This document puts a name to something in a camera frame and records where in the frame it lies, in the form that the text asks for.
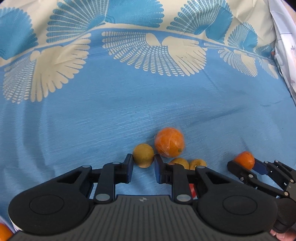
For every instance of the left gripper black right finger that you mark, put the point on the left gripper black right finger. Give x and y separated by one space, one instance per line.
222 203

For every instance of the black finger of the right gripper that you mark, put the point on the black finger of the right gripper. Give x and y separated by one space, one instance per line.
249 178
280 173

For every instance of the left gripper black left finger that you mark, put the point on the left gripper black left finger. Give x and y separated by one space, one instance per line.
64 202

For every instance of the small orange mandarin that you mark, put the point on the small orange mandarin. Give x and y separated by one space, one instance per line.
245 159

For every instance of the red cherry tomato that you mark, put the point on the red cherry tomato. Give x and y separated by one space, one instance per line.
193 192

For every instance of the small yellow longan fruit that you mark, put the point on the small yellow longan fruit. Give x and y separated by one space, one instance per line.
181 161

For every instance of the large orange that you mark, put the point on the large orange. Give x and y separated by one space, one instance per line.
169 142

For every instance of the yellow-brown round pear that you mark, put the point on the yellow-brown round pear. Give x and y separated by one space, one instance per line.
143 155

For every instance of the person's right hand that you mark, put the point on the person's right hand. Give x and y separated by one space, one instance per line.
290 235

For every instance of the orange fruit at edge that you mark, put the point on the orange fruit at edge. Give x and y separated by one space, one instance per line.
5 232

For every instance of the blue patterned bed sheet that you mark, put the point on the blue patterned bed sheet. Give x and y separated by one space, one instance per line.
84 82

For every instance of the white floral cloth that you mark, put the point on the white floral cloth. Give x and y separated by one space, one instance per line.
284 23

